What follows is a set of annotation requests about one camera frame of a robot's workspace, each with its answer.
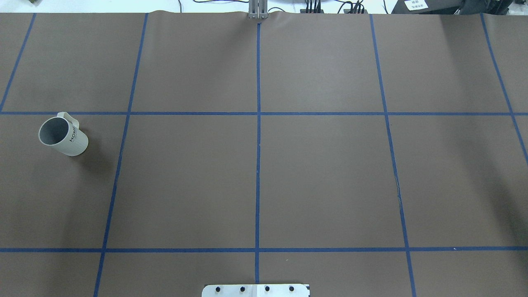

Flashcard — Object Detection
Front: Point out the black cable bundle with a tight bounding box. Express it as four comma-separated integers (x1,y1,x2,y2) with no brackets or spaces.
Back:
299,0,370,14

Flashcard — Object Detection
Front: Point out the black box with label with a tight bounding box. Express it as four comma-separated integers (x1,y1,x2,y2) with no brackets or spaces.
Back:
390,0,463,14

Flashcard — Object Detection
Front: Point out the white camera stand base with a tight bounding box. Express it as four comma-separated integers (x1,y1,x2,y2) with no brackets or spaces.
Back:
201,284,311,297

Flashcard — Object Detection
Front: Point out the white ribbed mug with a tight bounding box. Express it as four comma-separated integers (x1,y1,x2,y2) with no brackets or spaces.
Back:
38,112,89,157

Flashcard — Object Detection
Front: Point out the aluminium frame post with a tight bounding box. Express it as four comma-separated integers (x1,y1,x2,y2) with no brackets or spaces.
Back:
247,0,269,19

